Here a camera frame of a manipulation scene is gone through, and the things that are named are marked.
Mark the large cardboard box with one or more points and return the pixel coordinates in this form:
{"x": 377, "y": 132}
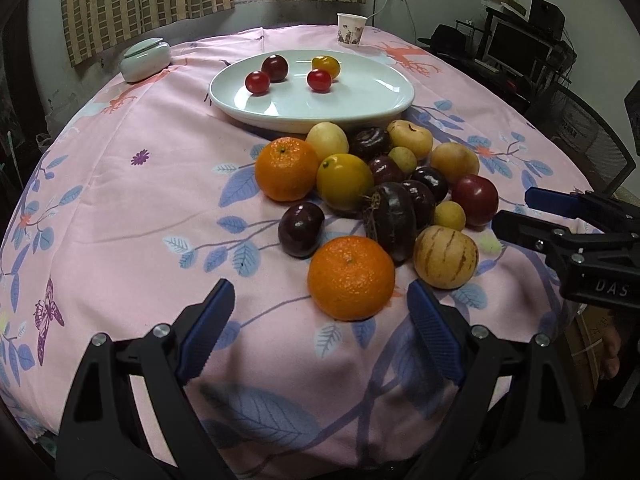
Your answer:
{"x": 587, "y": 355}

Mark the small dark water chestnut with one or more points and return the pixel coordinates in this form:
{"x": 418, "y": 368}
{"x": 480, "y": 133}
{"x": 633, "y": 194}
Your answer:
{"x": 370, "y": 141}

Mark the black speaker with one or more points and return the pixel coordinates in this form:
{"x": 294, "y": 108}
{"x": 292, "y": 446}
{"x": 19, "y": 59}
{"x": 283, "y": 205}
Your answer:
{"x": 546, "y": 15}

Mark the pink floral tablecloth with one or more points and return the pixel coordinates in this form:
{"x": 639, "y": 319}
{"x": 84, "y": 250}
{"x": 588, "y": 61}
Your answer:
{"x": 150, "y": 210}

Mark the large yellow-orange tomato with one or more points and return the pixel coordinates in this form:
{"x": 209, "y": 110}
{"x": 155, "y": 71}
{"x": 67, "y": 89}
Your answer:
{"x": 345, "y": 181}

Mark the wide striped curtain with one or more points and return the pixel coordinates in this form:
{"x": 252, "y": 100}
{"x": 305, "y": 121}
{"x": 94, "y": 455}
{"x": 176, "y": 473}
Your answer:
{"x": 140, "y": 0}

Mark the orange mandarin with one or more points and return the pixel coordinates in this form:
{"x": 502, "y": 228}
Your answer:
{"x": 351, "y": 278}
{"x": 286, "y": 168}

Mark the small yellow tomato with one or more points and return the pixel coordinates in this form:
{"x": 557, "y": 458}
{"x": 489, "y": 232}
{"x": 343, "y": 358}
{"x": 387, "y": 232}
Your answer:
{"x": 327, "y": 65}

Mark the celadon lidded jar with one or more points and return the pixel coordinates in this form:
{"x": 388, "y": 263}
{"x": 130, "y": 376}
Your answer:
{"x": 145, "y": 60}

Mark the pale yellow dimpled fruit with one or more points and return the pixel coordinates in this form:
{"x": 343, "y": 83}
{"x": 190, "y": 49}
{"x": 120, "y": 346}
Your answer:
{"x": 410, "y": 137}

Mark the black mesh chair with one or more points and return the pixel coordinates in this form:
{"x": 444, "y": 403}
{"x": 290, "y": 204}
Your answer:
{"x": 585, "y": 135}

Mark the small greenish yellow fruit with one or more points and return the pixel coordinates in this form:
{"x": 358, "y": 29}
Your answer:
{"x": 404, "y": 159}

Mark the white oval plate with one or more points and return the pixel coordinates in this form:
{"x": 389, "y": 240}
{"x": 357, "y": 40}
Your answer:
{"x": 350, "y": 105}

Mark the striped pepino melon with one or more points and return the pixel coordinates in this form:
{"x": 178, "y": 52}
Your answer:
{"x": 445, "y": 263}

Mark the computer monitor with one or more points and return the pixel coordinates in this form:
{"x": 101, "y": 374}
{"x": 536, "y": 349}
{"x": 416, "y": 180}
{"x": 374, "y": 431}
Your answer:
{"x": 517, "y": 47}

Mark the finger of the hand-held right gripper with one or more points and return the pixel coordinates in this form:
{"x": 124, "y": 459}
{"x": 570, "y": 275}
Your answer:
{"x": 550, "y": 200}
{"x": 530, "y": 232}

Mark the red cherry tomato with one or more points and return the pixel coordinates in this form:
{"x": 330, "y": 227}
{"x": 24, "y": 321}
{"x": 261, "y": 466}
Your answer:
{"x": 257, "y": 83}
{"x": 319, "y": 80}

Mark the small yellow round fruit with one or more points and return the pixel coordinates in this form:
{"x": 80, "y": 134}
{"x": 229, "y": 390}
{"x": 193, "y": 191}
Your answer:
{"x": 449, "y": 215}

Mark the large dark water chestnut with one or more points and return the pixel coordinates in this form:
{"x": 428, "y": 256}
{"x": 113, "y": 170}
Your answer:
{"x": 390, "y": 220}

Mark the person's right hand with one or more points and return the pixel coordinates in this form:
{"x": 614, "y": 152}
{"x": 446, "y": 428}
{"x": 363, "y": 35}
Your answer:
{"x": 612, "y": 355}

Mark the dark red plum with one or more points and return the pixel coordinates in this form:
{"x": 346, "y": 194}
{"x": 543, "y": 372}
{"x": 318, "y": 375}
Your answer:
{"x": 275, "y": 68}

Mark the golden yellow round fruit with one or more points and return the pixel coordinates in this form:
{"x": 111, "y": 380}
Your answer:
{"x": 455, "y": 161}

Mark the black hat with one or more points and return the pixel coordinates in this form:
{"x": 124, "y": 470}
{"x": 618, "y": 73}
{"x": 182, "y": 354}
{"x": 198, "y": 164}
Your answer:
{"x": 447, "y": 40}

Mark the small cardboard box on shelf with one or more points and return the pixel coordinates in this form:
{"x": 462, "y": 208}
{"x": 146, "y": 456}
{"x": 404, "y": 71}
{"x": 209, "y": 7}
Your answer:
{"x": 507, "y": 4}

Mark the pale yellow round fruit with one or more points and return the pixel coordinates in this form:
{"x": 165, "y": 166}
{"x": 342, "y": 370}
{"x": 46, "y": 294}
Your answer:
{"x": 327, "y": 140}

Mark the printed paper cup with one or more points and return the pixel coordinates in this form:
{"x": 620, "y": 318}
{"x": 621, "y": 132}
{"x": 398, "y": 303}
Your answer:
{"x": 351, "y": 29}

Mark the dark glossy cherry plum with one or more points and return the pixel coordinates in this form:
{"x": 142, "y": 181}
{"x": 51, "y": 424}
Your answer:
{"x": 430, "y": 182}

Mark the large dark purple plum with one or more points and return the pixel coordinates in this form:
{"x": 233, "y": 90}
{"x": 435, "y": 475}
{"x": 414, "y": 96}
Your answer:
{"x": 301, "y": 229}

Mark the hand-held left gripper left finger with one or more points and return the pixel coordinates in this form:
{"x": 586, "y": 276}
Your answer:
{"x": 207, "y": 331}

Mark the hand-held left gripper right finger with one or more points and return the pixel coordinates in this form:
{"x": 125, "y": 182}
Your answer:
{"x": 435, "y": 331}

